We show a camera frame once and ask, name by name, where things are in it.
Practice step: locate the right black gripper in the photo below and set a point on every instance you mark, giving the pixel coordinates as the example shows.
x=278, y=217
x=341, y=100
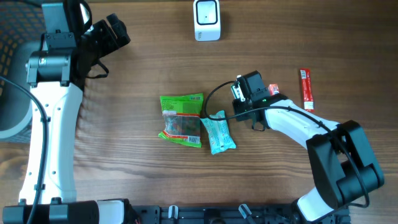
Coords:
x=241, y=113

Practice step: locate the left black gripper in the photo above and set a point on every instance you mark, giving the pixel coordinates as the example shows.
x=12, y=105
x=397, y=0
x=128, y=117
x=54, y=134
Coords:
x=104, y=34

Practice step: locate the teal tissue packet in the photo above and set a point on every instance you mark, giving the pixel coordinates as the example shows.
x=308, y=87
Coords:
x=218, y=133

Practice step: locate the orange tissue packet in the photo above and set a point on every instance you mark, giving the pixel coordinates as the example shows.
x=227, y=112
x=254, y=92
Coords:
x=273, y=89

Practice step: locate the green gummy candy bag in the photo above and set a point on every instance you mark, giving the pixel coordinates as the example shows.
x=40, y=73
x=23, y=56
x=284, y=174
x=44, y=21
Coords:
x=182, y=119

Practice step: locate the red stick sachet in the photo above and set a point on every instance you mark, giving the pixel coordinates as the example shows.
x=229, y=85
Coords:
x=308, y=102

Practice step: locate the green small box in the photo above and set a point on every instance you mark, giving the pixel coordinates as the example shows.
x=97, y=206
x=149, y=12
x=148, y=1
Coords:
x=235, y=91

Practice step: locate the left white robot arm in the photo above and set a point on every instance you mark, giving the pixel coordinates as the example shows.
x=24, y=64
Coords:
x=56, y=74

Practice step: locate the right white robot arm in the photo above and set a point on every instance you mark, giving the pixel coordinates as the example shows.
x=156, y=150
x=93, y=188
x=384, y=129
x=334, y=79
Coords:
x=343, y=163

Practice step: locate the white barcode scanner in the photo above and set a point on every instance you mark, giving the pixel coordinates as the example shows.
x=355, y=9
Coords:
x=207, y=20

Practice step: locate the grey mesh shopping basket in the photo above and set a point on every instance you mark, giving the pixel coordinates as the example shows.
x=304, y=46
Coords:
x=22, y=24

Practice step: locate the black mounting rail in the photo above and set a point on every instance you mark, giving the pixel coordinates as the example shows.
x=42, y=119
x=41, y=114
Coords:
x=279, y=213

